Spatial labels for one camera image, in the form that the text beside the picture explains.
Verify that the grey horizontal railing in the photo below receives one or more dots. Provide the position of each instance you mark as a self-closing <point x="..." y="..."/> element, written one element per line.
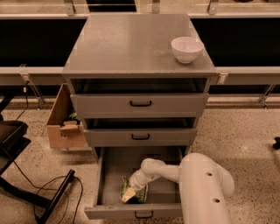
<point x="225" y="75"/>

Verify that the middle grey drawer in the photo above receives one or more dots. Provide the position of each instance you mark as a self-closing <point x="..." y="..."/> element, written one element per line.
<point x="139" y="137"/>

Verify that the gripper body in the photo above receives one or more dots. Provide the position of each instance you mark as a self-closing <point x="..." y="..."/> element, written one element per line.
<point x="136" y="182"/>

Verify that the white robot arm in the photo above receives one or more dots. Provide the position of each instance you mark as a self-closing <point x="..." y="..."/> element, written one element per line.
<point x="203" y="187"/>

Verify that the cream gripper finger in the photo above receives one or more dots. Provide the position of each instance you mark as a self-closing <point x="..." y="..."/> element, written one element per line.
<point x="128" y="194"/>

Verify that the open cardboard box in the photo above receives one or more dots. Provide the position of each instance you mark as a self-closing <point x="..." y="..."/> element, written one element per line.
<point x="63" y="129"/>

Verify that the grey drawer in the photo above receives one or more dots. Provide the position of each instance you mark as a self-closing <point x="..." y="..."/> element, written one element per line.
<point x="117" y="163"/>
<point x="139" y="137"/>
<point x="138" y="105"/>

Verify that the white ceramic bowl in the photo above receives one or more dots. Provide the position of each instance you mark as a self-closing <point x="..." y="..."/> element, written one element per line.
<point x="186" y="49"/>

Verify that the bottom grey drawer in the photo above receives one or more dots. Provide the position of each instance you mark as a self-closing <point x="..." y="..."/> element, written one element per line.
<point x="117" y="163"/>

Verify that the green jalapeno chip bag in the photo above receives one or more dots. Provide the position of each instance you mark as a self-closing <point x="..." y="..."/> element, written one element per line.
<point x="140" y="196"/>

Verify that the top grey drawer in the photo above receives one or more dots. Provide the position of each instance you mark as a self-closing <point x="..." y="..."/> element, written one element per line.
<point x="138" y="105"/>

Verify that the small black floor object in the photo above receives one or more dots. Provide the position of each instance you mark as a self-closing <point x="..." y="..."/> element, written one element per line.
<point x="276" y="145"/>

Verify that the grey drawer cabinet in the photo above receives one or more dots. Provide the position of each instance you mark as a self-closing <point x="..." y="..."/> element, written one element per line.
<point x="132" y="54"/>

